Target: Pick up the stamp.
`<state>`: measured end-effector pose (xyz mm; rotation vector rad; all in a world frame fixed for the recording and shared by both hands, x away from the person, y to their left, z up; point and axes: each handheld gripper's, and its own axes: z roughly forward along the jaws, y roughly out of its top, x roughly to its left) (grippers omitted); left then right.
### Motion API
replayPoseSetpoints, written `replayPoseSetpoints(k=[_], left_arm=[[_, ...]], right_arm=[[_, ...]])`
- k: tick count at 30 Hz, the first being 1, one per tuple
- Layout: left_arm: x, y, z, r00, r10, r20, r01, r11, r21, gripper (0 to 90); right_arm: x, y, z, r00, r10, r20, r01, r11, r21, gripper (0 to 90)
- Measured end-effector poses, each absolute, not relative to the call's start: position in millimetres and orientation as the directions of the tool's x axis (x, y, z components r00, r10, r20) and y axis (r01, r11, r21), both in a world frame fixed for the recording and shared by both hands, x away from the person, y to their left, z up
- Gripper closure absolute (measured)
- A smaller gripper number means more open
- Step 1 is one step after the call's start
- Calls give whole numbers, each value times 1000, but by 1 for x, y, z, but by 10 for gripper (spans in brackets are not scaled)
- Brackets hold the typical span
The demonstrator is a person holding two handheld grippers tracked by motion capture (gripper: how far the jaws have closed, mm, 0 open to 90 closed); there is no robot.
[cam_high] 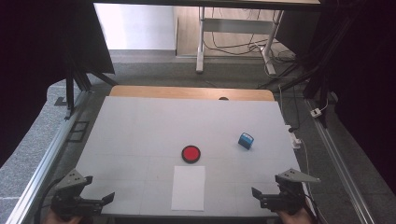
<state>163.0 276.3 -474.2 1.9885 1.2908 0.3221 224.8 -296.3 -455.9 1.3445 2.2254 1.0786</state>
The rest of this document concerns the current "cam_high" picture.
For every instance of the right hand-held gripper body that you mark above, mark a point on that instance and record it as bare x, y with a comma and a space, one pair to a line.
292, 196

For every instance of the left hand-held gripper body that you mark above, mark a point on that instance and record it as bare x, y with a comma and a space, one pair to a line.
71, 202

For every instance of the blue stamp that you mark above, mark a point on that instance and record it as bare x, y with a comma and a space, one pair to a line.
245, 141

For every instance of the round red ink pad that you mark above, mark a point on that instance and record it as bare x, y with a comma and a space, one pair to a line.
190, 153

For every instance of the person's left hand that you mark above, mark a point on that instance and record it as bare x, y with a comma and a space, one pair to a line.
62, 220

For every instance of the person's right hand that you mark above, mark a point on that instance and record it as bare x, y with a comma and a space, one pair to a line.
295, 219

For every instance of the white paper sheet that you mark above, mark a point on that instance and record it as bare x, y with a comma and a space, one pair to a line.
188, 189

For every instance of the white table mat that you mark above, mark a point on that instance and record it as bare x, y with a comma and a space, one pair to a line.
140, 130

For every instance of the white plug adapter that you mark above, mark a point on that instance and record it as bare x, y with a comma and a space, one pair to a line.
316, 112

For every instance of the black metal stand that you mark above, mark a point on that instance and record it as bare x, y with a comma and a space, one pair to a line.
323, 93
70, 93

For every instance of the black curtain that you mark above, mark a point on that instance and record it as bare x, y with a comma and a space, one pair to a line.
367, 77
31, 62

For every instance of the aluminium rail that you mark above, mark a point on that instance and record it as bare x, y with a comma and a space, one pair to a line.
40, 174
339, 171

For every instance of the white metal desk frame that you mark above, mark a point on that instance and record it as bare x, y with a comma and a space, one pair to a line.
236, 26

